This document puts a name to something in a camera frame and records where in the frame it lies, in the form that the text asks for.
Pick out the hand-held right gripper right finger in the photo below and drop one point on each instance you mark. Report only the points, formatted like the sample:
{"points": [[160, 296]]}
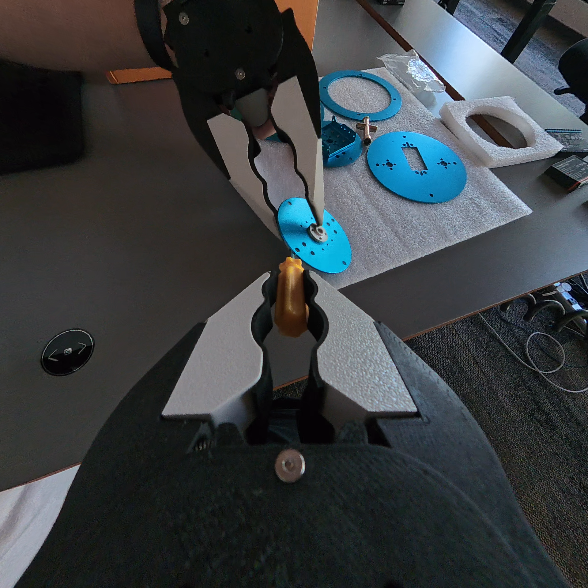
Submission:
{"points": [[363, 367]]}

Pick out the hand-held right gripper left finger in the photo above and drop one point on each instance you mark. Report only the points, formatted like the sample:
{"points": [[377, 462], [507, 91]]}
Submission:
{"points": [[216, 367]]}

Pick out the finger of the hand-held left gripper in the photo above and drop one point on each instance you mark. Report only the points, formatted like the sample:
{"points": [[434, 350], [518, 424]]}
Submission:
{"points": [[305, 138], [239, 161]]}

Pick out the round metal hub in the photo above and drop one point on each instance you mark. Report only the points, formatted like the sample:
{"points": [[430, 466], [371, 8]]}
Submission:
{"points": [[318, 230]]}

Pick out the small blue round plate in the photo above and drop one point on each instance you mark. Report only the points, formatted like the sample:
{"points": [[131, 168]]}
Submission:
{"points": [[317, 253]]}

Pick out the grey desk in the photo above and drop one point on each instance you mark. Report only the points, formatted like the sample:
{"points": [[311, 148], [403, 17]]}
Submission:
{"points": [[478, 55], [138, 276]]}

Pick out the round black desk grommet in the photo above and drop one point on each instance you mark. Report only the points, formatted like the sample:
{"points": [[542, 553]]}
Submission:
{"points": [[67, 352]]}

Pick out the metal cross wrench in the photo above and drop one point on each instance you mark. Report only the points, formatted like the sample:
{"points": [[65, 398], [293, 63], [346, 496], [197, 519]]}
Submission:
{"points": [[366, 130]]}

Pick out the orange cardboard box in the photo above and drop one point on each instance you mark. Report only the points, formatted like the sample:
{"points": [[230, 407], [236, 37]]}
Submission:
{"points": [[138, 75]]}

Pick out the clear plastic bag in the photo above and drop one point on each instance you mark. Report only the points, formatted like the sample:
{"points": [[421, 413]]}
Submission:
{"points": [[413, 72]]}

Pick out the white foam sheet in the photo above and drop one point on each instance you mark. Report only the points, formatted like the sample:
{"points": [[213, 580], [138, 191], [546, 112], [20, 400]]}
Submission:
{"points": [[413, 230]]}

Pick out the large blue round plate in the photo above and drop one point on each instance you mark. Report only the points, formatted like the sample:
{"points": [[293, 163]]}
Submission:
{"points": [[446, 179]]}

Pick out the brown wooden table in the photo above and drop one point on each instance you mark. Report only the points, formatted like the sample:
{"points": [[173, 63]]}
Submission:
{"points": [[524, 32]]}

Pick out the white shirt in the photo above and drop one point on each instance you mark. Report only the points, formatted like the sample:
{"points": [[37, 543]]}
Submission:
{"points": [[28, 533]]}

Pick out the black office chair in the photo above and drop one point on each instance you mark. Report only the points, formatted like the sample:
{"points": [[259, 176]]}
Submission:
{"points": [[574, 69]]}

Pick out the blue disc with bracket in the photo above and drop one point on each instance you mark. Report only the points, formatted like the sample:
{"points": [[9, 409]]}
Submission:
{"points": [[338, 145]]}

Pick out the white foam frame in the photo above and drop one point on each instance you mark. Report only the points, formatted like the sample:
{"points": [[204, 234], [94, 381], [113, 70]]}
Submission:
{"points": [[459, 119]]}

